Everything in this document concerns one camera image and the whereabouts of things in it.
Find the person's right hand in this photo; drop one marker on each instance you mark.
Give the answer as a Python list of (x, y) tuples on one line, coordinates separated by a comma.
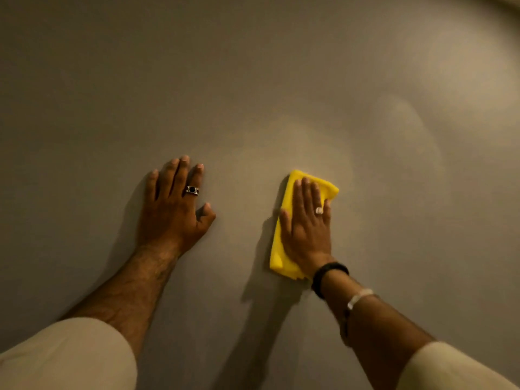
[(306, 239)]

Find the person's left hand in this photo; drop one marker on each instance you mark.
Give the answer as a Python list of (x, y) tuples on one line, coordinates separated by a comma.
[(166, 223)]

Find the person's left thumb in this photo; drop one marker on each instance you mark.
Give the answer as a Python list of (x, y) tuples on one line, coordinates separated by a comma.
[(207, 218)]

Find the person's right middle finger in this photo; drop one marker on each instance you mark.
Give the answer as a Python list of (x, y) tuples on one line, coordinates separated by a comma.
[(307, 198)]

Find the person's left little finger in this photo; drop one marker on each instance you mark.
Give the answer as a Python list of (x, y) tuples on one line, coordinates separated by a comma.
[(151, 186)]

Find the person's left middle finger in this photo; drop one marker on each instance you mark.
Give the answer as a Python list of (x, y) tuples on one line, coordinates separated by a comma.
[(181, 176)]

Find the person's right little finger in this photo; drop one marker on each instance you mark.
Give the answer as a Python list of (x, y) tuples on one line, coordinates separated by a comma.
[(327, 214)]

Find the person's right thumb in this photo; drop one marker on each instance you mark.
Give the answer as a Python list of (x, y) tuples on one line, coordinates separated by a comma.
[(285, 228)]

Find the yellow cleaning cloth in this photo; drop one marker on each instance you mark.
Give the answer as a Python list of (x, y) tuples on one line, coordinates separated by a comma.
[(279, 261)]

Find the person's left forearm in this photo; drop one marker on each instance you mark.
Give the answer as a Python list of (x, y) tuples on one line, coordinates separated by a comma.
[(126, 292)]

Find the person's right forearm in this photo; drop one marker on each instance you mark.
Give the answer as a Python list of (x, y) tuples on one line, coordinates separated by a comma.
[(378, 333)]

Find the black wrist band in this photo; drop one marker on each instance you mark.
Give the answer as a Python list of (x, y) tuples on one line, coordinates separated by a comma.
[(321, 276)]

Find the cream left sleeve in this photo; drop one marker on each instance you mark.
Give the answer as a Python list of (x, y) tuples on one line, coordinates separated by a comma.
[(61, 357)]

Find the cream sleeve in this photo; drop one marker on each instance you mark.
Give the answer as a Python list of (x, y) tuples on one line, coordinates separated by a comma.
[(61, 357), (443, 373)]

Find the cream right sleeve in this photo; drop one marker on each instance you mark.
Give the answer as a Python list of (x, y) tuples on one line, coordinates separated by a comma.
[(443, 373)]

